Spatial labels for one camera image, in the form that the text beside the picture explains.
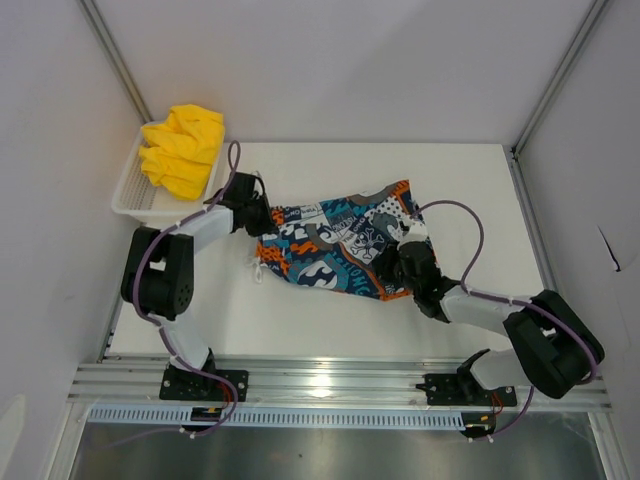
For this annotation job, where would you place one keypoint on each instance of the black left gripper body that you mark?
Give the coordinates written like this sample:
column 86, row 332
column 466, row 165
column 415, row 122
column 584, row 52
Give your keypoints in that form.
column 259, row 221

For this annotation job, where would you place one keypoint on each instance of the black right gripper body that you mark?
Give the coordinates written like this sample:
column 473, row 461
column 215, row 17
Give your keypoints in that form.
column 392, row 271

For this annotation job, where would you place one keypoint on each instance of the colourful patterned shorts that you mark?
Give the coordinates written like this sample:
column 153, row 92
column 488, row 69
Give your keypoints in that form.
column 333, row 244

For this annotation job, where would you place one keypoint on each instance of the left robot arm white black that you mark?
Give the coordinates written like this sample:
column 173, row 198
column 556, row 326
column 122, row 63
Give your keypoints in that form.
column 160, row 269

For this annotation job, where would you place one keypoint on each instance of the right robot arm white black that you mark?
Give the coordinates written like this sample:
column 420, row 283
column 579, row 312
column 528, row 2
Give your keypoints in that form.
column 551, row 351

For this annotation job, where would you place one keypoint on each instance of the yellow shorts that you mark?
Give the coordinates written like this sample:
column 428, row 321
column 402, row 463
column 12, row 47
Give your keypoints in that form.
column 179, row 153

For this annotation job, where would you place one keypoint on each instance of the white plastic basket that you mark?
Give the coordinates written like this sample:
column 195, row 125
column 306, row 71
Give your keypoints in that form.
column 135, row 196

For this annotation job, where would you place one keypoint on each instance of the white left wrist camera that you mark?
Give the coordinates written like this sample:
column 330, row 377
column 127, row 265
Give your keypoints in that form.
column 259, row 179

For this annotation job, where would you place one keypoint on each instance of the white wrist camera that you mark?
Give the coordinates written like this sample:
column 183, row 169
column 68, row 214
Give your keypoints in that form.
column 259, row 179
column 412, row 230

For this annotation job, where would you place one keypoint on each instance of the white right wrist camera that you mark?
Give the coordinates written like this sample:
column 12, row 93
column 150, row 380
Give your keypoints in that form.
column 412, row 230

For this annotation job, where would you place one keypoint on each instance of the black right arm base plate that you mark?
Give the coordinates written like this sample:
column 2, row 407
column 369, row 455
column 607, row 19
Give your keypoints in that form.
column 449, row 389

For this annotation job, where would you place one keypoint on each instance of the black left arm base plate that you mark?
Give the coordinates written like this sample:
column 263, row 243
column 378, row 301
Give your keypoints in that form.
column 181, row 385

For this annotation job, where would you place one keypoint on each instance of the aluminium mounting rail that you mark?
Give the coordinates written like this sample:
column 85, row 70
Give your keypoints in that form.
column 320, row 382

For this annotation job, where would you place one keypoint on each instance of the slotted grey cable duct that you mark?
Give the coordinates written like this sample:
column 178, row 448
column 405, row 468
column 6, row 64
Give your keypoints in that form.
column 278, row 417

